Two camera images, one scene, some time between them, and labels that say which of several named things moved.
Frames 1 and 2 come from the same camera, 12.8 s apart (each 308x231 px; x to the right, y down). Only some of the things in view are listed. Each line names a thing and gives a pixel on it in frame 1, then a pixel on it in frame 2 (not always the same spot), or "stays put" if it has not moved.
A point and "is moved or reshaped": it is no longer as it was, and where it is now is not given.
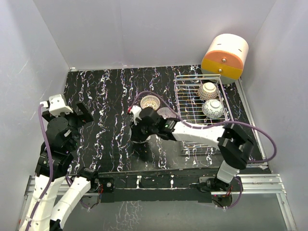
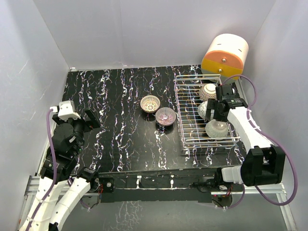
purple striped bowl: [166, 112] stays put
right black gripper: [136, 134] to [213, 105]
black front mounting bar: [176, 185] stays put
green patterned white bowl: [148, 138] is moved or reshaped
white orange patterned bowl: [150, 101] stays put
